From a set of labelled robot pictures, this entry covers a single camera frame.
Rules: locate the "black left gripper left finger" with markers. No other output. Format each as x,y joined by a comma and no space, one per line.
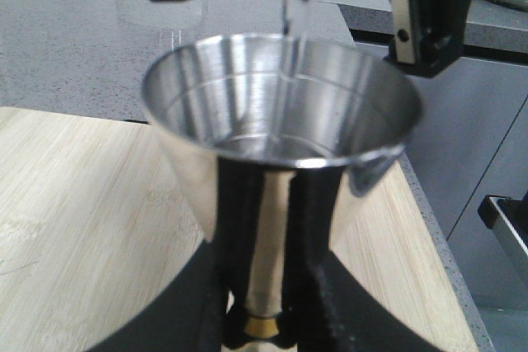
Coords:
188,315

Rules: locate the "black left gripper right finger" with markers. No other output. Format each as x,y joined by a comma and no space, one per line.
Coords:
335,313

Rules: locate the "steel double jigger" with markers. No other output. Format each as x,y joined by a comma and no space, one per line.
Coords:
275,144

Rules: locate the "wooden cutting board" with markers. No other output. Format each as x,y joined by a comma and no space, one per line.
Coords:
93,227

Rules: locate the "metal framed object at right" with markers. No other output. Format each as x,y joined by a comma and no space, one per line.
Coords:
505,217

